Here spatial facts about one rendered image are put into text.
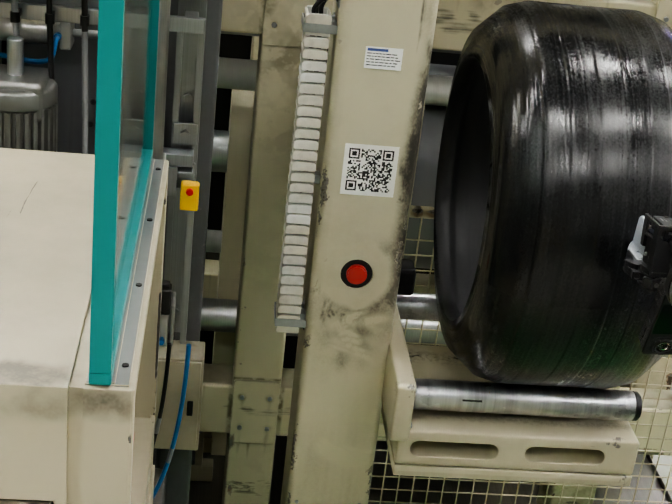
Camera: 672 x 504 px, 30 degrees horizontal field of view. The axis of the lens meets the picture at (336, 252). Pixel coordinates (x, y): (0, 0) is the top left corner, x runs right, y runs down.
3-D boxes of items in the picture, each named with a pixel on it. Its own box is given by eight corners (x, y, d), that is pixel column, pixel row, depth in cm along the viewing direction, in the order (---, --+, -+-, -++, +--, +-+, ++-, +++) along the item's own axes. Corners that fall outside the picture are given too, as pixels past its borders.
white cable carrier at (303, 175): (275, 332, 184) (306, 13, 164) (274, 316, 189) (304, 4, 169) (305, 334, 185) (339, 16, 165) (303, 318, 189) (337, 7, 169)
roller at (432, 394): (406, 412, 181) (409, 382, 180) (401, 403, 185) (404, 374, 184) (641, 425, 184) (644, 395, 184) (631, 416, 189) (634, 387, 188)
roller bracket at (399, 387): (389, 443, 179) (397, 384, 175) (364, 312, 215) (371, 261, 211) (412, 444, 179) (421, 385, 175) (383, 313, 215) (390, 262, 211)
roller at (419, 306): (383, 320, 209) (387, 315, 205) (384, 293, 210) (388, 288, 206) (586, 332, 213) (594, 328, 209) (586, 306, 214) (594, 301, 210)
